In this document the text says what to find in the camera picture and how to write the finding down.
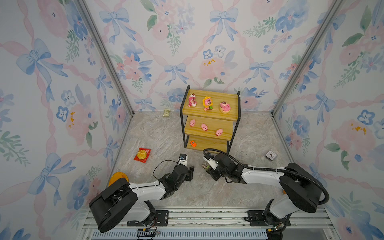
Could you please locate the pink bear yellow flower figure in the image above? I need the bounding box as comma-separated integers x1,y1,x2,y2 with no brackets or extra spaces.
203,97,213,111

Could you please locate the orange toy truck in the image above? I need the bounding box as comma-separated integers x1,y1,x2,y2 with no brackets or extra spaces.
190,141,197,148

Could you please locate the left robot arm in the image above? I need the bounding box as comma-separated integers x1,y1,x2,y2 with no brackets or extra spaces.
89,164,195,233

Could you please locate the pink pig toy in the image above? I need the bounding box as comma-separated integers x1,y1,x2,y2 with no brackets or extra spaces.
216,129,224,137
201,124,208,132

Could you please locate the wooden shelf black metal frame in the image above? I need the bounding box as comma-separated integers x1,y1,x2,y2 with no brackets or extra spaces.
180,86,241,153

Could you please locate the orange bowl left side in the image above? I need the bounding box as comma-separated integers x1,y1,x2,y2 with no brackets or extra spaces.
109,172,129,186

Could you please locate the red yellow snack packet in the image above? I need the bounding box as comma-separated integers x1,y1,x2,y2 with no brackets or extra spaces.
134,148,151,163

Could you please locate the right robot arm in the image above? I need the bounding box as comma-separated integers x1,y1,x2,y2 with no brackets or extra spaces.
203,149,330,231

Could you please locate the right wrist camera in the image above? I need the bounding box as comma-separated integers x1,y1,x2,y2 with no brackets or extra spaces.
204,153,218,170

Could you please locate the small white alarm clock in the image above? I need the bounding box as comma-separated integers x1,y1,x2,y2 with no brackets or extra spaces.
265,151,277,161

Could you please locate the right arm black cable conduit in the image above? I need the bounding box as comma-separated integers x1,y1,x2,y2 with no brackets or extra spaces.
202,148,330,206

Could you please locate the red and green toy truck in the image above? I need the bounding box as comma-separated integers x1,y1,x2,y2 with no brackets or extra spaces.
202,162,210,170

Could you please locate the small green packet by wall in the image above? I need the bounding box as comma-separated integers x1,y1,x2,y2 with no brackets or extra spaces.
163,109,171,117

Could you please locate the pink pig on middle shelf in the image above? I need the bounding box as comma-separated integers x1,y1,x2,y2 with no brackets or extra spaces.
189,119,196,127

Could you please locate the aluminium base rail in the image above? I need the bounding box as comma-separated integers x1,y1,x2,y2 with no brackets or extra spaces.
78,207,340,240

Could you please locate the pink bear strawberry hat figure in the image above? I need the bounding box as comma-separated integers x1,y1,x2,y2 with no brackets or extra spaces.
188,94,197,108

